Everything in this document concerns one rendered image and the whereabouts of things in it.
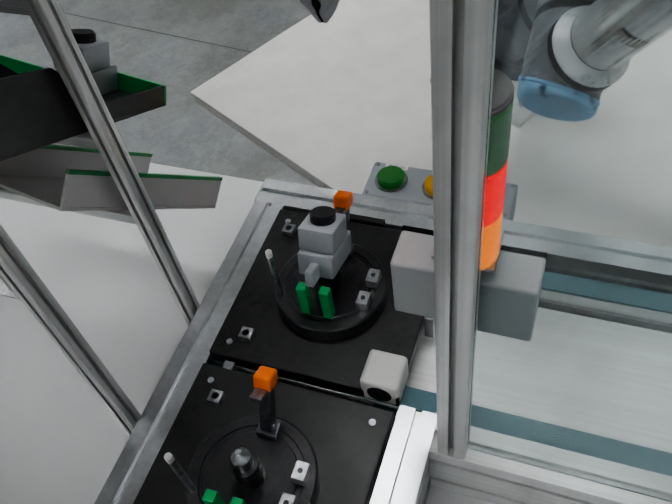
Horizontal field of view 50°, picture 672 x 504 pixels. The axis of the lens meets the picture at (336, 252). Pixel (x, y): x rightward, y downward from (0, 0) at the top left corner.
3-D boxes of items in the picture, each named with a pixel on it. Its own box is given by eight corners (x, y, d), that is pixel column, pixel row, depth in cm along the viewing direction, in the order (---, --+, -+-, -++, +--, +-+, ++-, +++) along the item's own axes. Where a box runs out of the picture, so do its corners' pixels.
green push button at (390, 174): (382, 172, 105) (381, 162, 104) (408, 176, 104) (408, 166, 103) (374, 192, 103) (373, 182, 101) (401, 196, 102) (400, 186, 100)
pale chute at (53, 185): (143, 182, 105) (149, 152, 104) (215, 208, 100) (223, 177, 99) (-25, 177, 79) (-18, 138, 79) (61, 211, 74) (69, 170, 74)
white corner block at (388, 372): (373, 364, 86) (370, 346, 82) (409, 373, 84) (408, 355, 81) (361, 398, 83) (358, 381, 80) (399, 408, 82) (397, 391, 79)
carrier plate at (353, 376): (282, 217, 102) (279, 207, 101) (447, 248, 95) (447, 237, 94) (212, 359, 89) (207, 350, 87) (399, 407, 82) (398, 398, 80)
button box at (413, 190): (378, 188, 111) (375, 159, 106) (515, 210, 104) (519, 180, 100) (364, 221, 107) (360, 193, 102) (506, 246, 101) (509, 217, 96)
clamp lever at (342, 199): (338, 241, 92) (338, 188, 88) (352, 244, 92) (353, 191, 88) (328, 255, 89) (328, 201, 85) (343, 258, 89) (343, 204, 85)
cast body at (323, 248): (318, 244, 89) (315, 195, 85) (352, 250, 87) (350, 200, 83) (291, 283, 82) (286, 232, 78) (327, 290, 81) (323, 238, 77)
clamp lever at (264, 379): (263, 418, 78) (260, 363, 74) (280, 423, 77) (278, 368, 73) (248, 441, 75) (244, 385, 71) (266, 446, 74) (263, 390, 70)
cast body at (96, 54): (88, 82, 87) (84, 23, 83) (119, 89, 85) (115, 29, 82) (39, 99, 80) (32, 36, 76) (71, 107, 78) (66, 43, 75)
